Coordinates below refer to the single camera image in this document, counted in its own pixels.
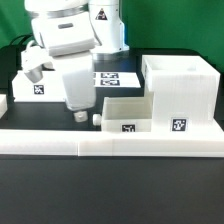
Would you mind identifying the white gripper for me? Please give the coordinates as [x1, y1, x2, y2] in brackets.
[53, 51, 96, 122]

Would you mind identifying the white drawer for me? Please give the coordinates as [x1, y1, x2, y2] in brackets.
[12, 70, 65, 102]
[92, 97, 152, 132]

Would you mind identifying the white front drawer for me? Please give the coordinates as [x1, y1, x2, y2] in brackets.
[92, 97, 152, 132]

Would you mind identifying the white drawer cabinet box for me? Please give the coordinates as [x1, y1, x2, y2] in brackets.
[141, 55, 220, 132]

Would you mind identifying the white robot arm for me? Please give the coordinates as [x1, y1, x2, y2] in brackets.
[22, 0, 129, 122]

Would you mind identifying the white marker sheet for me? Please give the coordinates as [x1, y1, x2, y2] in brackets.
[94, 72, 141, 88]

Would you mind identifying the white L-shaped fence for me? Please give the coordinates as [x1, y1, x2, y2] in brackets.
[0, 94, 224, 158]

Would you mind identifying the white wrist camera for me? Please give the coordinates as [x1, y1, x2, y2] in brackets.
[21, 40, 53, 83]

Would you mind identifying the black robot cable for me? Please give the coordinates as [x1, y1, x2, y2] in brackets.
[9, 33, 34, 48]

